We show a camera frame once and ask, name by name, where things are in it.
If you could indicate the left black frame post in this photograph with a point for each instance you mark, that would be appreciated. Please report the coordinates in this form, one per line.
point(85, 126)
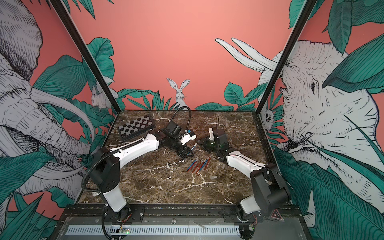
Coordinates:
point(73, 31)

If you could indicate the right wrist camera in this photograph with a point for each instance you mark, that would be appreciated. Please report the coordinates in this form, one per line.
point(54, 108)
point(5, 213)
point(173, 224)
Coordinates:
point(211, 134)

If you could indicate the black frame post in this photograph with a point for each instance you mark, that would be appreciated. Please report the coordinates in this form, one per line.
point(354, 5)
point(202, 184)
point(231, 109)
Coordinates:
point(299, 25)
point(73, 31)

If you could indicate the black front rail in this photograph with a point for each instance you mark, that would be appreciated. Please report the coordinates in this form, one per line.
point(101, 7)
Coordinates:
point(136, 213)

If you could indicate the red warning triangle sticker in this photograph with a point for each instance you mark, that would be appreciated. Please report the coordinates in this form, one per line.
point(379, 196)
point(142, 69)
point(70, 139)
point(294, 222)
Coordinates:
point(276, 215)

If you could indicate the white perforated cable duct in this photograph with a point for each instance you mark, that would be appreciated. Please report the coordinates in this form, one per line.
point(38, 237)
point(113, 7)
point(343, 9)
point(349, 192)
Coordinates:
point(151, 230)

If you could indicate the right black frame post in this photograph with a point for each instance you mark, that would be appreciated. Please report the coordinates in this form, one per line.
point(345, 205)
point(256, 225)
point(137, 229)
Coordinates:
point(299, 25)

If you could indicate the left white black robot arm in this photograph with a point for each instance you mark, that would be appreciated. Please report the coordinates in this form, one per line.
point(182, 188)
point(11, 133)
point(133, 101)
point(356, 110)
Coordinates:
point(103, 176)

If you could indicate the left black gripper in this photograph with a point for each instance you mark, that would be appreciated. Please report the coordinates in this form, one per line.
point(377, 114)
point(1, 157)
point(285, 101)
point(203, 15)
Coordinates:
point(185, 150)

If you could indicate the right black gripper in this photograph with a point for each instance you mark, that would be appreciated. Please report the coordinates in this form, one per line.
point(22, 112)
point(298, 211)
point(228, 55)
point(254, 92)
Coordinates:
point(204, 145)

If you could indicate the black white checkerboard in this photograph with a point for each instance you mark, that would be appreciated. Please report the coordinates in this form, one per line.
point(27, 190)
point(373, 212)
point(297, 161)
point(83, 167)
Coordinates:
point(135, 127)

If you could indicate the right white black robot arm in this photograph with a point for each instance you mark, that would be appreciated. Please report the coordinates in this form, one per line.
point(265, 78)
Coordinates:
point(270, 189)

